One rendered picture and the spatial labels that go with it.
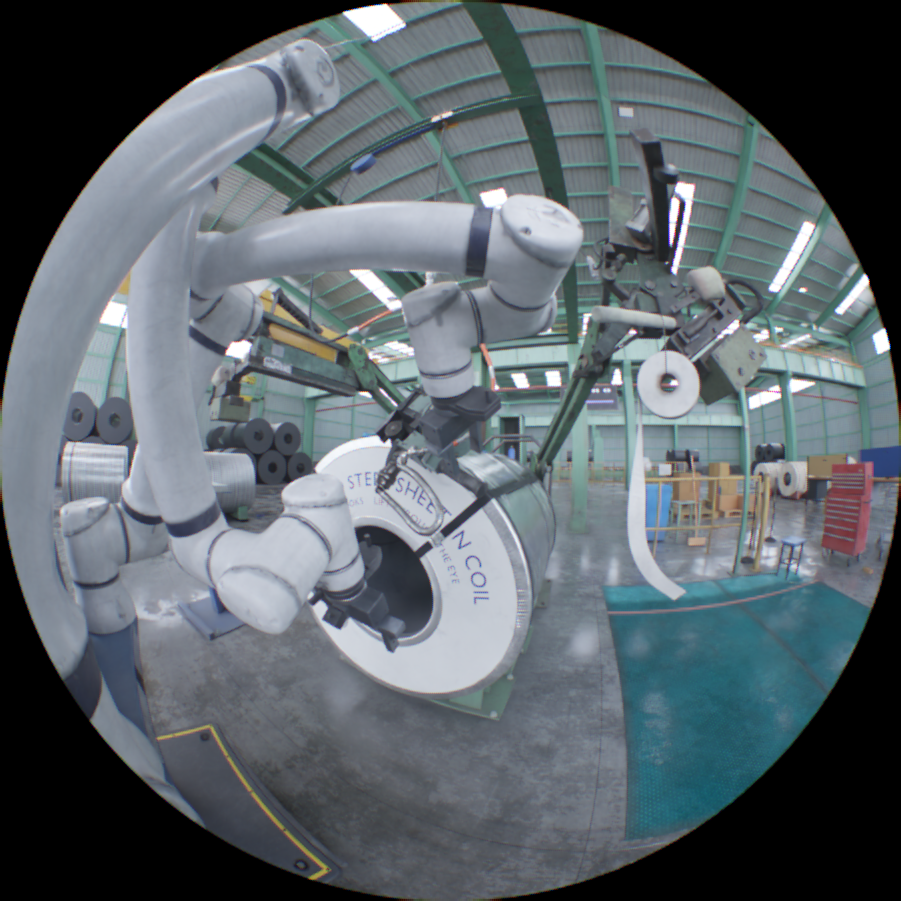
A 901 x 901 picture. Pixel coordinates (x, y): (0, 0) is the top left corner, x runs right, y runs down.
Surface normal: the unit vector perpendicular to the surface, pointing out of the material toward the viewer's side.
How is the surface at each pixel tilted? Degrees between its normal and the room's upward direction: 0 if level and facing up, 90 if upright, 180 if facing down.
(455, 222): 116
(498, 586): 90
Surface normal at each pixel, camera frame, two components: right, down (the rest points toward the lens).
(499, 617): -0.41, -0.05
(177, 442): 0.95, 0.07
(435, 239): -0.12, 0.66
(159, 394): 0.83, 0.15
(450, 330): 0.18, 0.65
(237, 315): 0.83, 0.55
